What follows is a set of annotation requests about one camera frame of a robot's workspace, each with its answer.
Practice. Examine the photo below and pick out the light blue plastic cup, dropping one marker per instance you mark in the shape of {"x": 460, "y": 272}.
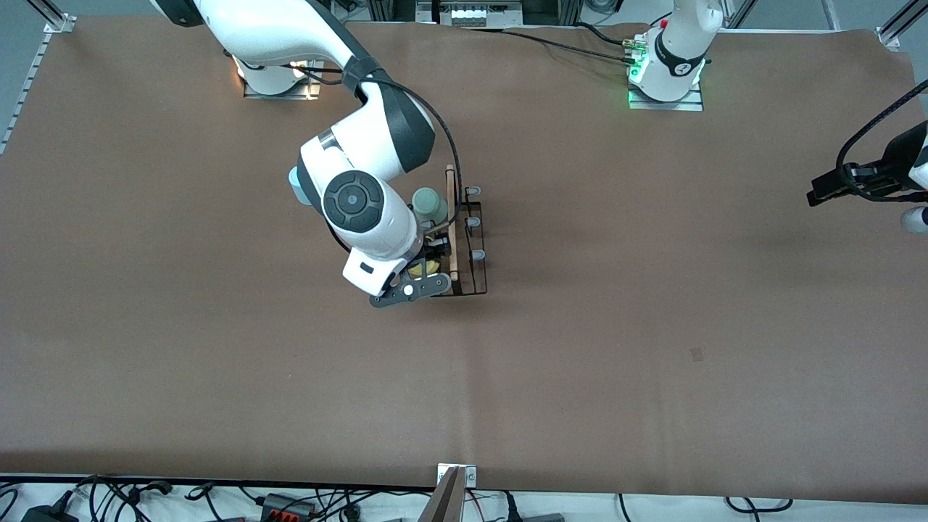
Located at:
{"x": 294, "y": 187}

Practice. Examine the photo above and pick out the perforated aluminium edge rail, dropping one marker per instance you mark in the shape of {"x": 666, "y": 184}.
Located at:
{"x": 25, "y": 90}

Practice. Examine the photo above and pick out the small metal mounting bracket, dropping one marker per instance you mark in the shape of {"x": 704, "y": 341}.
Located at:
{"x": 471, "y": 476}

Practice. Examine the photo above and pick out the yellow plastic cup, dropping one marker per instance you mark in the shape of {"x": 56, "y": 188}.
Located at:
{"x": 420, "y": 268}

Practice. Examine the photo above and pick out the brown table cover sheet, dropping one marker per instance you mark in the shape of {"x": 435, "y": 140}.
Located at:
{"x": 580, "y": 406}

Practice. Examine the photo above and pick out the aluminium frame profile with bracket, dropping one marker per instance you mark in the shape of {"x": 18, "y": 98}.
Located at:
{"x": 902, "y": 25}
{"x": 54, "y": 20}

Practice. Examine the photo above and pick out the pale green plastic cup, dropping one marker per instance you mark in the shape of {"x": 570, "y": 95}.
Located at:
{"x": 428, "y": 201}

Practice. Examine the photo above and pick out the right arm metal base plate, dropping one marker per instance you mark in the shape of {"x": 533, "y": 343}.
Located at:
{"x": 317, "y": 87}

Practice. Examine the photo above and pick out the grey camera support beam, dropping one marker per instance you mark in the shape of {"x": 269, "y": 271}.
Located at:
{"x": 444, "y": 504}

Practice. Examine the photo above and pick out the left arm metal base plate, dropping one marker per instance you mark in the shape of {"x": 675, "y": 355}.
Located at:
{"x": 667, "y": 106}

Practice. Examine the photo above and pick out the metal terminal block unit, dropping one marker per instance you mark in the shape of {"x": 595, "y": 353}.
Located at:
{"x": 471, "y": 13}

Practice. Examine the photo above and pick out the black mains plug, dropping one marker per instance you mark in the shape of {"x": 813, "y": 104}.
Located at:
{"x": 511, "y": 511}

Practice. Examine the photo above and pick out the black orange connector box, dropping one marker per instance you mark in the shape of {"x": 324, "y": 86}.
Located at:
{"x": 286, "y": 505}

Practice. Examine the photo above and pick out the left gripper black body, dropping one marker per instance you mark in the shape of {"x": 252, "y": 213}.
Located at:
{"x": 903, "y": 155}

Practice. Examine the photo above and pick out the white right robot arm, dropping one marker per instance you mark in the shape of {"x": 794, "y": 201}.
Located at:
{"x": 275, "y": 29}

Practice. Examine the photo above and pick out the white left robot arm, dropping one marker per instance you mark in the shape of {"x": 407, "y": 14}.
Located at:
{"x": 674, "y": 51}

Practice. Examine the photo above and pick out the flat grey box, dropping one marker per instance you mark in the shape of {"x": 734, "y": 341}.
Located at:
{"x": 544, "y": 518}

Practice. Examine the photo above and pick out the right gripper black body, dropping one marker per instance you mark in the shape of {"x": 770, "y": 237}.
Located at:
{"x": 428, "y": 251}

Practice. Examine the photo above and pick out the black power adapter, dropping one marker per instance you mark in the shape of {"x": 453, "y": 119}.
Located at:
{"x": 47, "y": 516}

